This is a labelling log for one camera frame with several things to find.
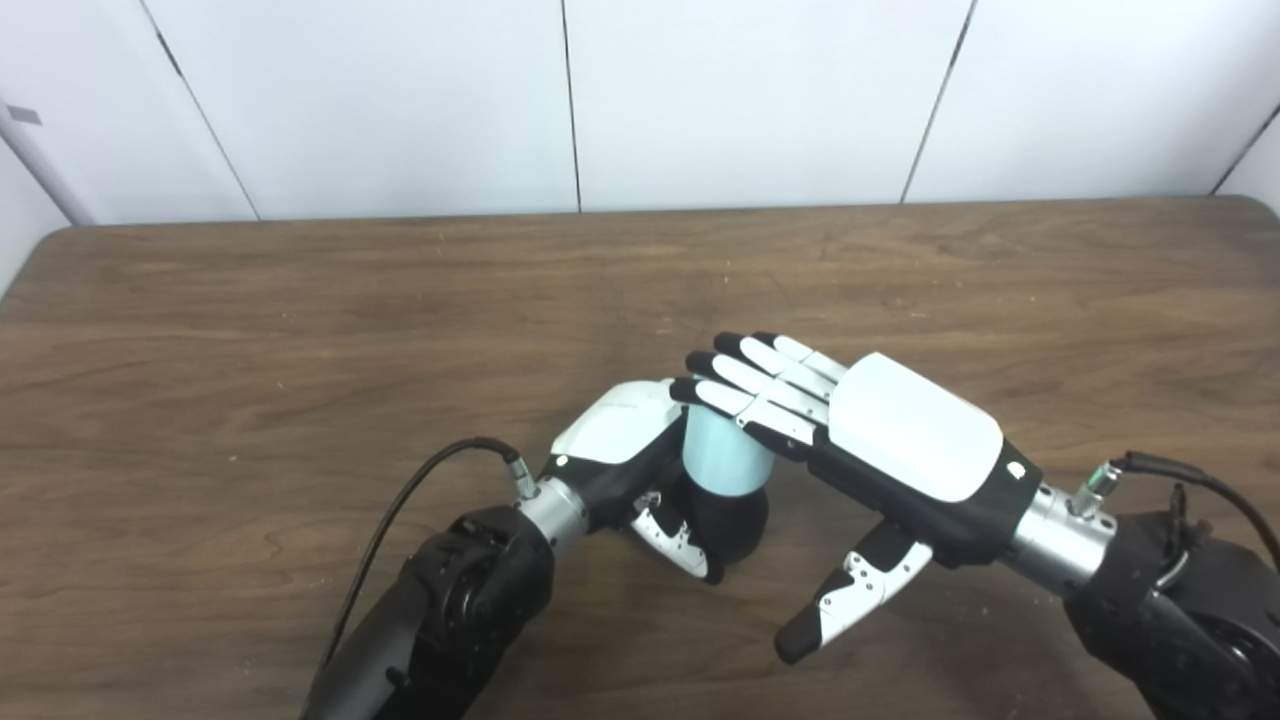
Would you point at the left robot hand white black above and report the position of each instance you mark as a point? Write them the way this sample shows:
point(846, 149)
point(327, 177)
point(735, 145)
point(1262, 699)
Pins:
point(620, 425)

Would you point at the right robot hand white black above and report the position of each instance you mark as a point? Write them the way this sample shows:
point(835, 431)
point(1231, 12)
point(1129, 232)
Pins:
point(910, 430)

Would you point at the black flared nozzle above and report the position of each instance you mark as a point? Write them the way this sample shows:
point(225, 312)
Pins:
point(735, 525)

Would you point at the white wall corner post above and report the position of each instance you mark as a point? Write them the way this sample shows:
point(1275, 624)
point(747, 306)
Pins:
point(40, 170)

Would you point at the grey tape piece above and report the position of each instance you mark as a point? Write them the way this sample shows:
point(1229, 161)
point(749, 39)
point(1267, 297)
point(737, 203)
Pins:
point(23, 114)

